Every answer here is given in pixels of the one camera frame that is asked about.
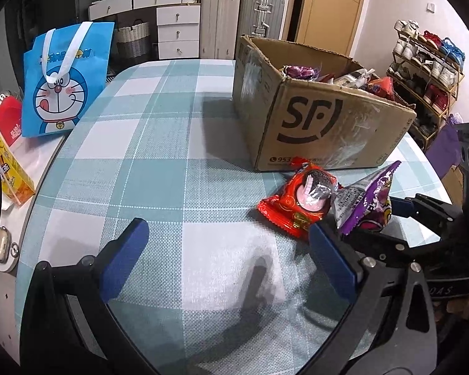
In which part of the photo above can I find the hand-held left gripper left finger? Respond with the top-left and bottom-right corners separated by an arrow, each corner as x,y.
21,217 -> 157,375

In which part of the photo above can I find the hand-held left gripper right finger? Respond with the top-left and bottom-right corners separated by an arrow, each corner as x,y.
297,222 -> 440,375

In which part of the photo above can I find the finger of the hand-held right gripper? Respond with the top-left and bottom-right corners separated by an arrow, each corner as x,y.
338,227 -> 428,267
390,194 -> 464,232

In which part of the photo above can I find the purple snack packet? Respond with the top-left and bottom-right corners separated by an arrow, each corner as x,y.
330,160 -> 402,237
283,64 -> 321,81

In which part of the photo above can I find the red cookie packet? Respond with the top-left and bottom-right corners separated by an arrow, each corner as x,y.
257,160 -> 339,240

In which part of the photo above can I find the brown cardboard box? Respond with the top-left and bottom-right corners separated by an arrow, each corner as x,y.
232,34 -> 417,173

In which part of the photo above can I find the red cone snack bag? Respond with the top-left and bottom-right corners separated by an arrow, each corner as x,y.
365,76 -> 395,100

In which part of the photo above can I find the small cardboard box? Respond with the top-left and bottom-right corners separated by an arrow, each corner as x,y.
441,166 -> 465,206

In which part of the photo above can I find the purple bag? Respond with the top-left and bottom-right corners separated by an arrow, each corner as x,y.
425,112 -> 464,180

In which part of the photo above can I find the checked tablecloth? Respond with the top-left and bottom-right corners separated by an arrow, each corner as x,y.
16,58 -> 444,375

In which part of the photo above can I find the small white case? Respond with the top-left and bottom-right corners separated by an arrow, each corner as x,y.
0,227 -> 14,264

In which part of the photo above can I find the yellow carton box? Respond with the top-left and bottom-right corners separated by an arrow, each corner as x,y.
0,136 -> 36,206

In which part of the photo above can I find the wooden shoe rack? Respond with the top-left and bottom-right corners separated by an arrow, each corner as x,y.
387,19 -> 466,153

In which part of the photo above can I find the blue cartoon tote bag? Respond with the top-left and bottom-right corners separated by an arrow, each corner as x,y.
22,21 -> 115,138

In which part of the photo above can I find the woven laundry basket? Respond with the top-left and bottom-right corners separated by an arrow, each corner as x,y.
114,19 -> 151,59

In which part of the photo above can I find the wooden door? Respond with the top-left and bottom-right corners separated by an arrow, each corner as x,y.
295,0 -> 368,57

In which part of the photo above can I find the white drawer cabinet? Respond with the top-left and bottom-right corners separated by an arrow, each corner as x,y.
88,0 -> 202,60

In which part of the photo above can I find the silver suitcase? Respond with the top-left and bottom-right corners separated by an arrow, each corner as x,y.
238,0 -> 285,42

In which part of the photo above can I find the beige suitcase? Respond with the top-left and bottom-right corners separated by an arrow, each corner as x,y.
200,0 -> 242,60

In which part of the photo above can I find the dark grey refrigerator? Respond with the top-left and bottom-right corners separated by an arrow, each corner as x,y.
19,0 -> 87,43

